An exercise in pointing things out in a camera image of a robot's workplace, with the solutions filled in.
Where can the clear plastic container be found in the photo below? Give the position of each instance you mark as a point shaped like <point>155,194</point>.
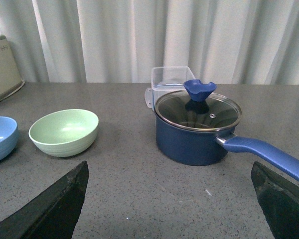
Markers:
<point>165,80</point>

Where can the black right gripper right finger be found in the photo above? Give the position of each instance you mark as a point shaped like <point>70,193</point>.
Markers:
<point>279,201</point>

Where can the blue saucepan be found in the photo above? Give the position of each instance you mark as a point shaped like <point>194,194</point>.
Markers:
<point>205,148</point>

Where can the glass lid with blue knob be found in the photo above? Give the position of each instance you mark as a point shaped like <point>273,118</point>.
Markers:
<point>198,108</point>

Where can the green bowl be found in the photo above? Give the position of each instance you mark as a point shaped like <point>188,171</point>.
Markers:
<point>65,133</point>

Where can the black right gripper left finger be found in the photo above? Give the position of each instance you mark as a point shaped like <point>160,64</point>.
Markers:
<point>54,213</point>

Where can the cream toaster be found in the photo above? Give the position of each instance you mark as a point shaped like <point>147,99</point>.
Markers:
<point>10,79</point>

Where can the blue bowl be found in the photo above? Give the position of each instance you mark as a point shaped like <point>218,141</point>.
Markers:
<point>8,136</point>

